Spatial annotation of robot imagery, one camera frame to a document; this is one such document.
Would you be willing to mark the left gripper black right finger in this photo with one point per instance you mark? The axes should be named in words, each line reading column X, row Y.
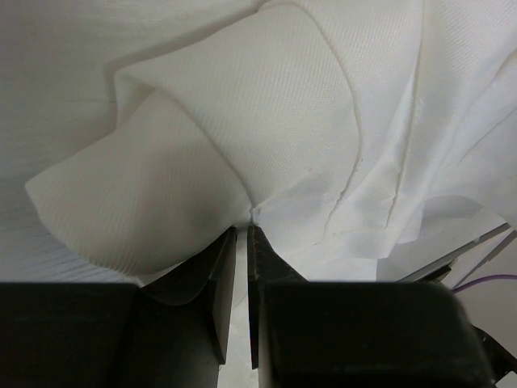
column 355, row 334

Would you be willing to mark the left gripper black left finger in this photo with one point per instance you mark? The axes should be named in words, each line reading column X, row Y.
column 172, row 332

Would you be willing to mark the white pleated skirt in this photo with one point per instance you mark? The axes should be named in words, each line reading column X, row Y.
column 335, row 126

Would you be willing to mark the front aluminium rail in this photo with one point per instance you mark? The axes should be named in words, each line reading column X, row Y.
column 442, row 266

